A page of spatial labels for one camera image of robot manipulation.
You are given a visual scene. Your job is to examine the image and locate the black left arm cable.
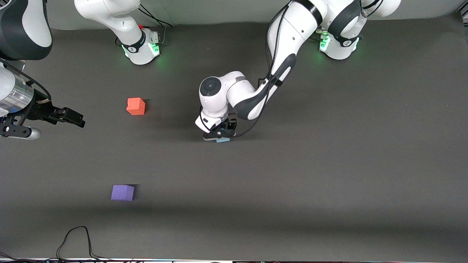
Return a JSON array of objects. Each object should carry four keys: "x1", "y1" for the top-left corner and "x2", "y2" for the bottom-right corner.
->
[{"x1": 234, "y1": 2, "x2": 293, "y2": 138}]

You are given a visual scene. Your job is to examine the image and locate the orange block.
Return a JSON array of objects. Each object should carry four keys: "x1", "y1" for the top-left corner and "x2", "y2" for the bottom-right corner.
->
[{"x1": 127, "y1": 98, "x2": 146, "y2": 116}]

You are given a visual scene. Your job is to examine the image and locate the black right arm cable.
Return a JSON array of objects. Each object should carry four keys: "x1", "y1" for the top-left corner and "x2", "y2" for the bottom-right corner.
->
[{"x1": 0, "y1": 58, "x2": 52, "y2": 106}]

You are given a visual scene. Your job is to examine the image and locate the dark grey table mat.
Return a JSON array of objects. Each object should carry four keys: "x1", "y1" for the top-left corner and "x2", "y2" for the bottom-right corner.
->
[{"x1": 0, "y1": 13, "x2": 468, "y2": 260}]

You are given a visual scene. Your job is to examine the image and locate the purple block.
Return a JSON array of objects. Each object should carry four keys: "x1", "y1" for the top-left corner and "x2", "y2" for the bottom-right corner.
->
[{"x1": 111, "y1": 184, "x2": 135, "y2": 202}]

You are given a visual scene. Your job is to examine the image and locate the looped black cable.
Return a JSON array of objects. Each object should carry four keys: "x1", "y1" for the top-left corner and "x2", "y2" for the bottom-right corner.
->
[{"x1": 56, "y1": 226, "x2": 110, "y2": 262}]

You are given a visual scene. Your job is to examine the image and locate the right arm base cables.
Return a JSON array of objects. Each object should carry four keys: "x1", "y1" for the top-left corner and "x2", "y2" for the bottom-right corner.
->
[{"x1": 138, "y1": 3, "x2": 173, "y2": 29}]

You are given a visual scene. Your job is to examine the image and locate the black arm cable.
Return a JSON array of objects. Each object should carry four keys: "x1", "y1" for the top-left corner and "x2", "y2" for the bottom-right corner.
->
[
  {"x1": 234, "y1": 2, "x2": 293, "y2": 138},
  {"x1": 0, "y1": 58, "x2": 52, "y2": 106}
]

